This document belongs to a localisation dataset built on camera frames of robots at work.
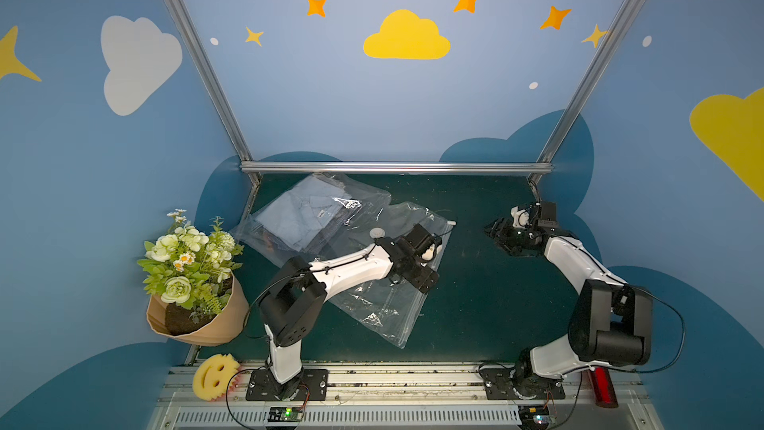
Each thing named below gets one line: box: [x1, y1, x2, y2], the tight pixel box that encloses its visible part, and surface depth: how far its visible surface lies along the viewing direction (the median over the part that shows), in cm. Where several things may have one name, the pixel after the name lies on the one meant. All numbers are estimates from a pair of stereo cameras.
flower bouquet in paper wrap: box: [136, 209, 251, 348], surface depth 67 cm
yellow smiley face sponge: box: [191, 353, 240, 402], surface depth 74 cm
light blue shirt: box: [254, 175, 353, 252], surface depth 106 cm
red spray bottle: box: [590, 366, 619, 409], surface depth 73 cm
